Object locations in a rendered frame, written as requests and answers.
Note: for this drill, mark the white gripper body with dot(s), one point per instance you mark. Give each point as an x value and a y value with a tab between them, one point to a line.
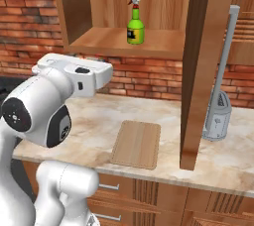
103	72

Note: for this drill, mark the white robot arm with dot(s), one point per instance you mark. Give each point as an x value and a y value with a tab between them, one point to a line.
36	104

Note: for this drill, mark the green spray bottle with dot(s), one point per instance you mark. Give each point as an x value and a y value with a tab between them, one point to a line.
135	30

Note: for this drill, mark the wooden cutting board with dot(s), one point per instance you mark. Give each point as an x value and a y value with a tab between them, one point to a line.
136	144

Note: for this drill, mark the open wooden cabinet door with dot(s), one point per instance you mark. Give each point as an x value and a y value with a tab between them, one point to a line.
198	71

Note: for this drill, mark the grey white countertop appliance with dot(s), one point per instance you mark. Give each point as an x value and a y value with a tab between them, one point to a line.
219	121

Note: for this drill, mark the wooden base cabinet door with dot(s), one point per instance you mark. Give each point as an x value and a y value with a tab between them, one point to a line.
225	208

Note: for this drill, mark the black hob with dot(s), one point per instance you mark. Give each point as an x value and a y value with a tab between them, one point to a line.
6	89

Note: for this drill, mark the wooden drawer front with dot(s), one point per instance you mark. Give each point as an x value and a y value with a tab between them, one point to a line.
125	188
127	215

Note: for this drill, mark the open wooden wall cabinet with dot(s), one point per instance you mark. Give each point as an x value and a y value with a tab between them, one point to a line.
125	43

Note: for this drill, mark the closed wooden wall cabinet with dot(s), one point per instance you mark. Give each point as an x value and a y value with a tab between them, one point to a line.
243	38

